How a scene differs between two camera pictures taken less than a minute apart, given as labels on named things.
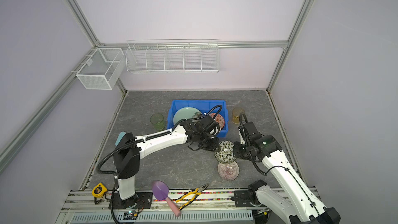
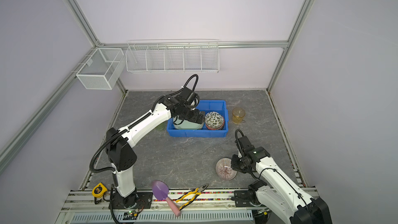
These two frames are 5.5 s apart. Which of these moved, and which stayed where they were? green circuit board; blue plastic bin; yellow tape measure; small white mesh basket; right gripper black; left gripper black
Moved: right gripper black; left gripper black
Stayed: blue plastic bin; small white mesh basket; green circuit board; yellow tape measure
